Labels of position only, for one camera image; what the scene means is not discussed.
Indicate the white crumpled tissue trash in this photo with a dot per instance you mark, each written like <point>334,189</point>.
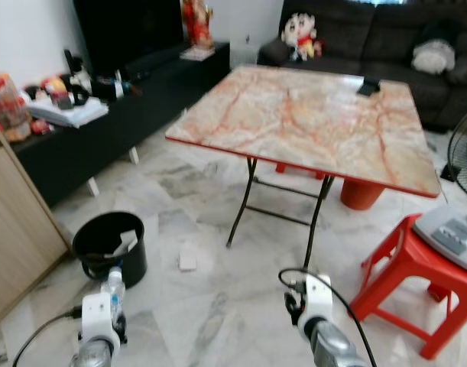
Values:
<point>187,259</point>

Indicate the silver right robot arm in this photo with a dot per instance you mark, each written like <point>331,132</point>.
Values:
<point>336,348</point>

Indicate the cartoon boy plush doll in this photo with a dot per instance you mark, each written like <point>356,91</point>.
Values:
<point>300,34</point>

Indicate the red plastic stool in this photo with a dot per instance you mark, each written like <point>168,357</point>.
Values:
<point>401,267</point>

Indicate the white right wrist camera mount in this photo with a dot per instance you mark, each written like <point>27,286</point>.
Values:
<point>317,298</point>

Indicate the black round rubbish bin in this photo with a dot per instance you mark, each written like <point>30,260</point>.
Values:
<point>134,264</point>

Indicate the white paper scrap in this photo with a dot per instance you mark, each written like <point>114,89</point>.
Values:
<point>128,241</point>

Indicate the dark sofa pillow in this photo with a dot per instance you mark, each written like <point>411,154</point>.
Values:
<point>464,70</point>

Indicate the black flat television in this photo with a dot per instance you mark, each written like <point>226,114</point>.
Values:
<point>126,30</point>

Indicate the dark fabric sofa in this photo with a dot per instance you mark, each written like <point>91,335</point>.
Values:
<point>386,30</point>

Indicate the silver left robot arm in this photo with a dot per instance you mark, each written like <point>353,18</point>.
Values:
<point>92,355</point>

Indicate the clear plastic bottle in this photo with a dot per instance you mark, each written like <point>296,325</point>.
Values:
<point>116,290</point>

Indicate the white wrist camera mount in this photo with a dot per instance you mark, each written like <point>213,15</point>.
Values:
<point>98,313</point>
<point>317,298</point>

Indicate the grey fluffy cushion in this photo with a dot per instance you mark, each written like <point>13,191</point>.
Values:
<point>434,57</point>

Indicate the long black tv cabinet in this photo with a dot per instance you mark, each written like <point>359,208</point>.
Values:
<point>141,115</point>

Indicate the marble pattern folding table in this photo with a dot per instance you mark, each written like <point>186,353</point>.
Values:
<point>309,122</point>

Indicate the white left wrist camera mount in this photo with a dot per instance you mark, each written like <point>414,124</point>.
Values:
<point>98,313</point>

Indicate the red plastic bucket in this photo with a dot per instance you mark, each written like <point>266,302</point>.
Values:
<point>361,195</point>

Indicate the clear snack jar red lid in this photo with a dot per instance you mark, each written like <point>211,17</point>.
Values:
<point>8,107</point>

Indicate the black fan with grey base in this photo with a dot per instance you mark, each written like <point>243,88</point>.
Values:
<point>451,233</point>

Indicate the white flat tray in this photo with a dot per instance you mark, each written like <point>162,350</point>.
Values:
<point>76,115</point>

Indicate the black gadget pile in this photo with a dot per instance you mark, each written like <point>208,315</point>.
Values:
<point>95,84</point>

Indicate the red and gold figurine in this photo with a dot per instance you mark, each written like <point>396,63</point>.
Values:
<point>196,23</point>

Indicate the light wooden cabinet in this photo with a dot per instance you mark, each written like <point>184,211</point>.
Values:
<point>15,222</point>

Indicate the small black phone stand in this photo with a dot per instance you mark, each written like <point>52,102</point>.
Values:
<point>368,86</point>

